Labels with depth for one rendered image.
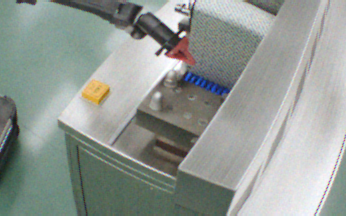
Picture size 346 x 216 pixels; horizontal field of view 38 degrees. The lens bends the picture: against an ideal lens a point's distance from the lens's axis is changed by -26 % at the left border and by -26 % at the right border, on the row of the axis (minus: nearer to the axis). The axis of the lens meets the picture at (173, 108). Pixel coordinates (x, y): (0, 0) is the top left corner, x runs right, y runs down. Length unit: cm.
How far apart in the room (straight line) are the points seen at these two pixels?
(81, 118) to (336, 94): 90
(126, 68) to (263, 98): 119
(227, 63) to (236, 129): 94
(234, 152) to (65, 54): 277
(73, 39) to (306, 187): 273
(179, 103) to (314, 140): 69
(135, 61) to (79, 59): 143
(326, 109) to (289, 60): 30
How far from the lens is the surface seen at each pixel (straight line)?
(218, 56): 175
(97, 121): 186
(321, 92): 126
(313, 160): 111
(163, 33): 177
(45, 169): 289
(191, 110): 172
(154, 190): 182
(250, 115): 84
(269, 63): 93
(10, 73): 345
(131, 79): 199
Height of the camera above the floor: 223
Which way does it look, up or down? 44 degrees down
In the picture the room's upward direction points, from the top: 7 degrees clockwise
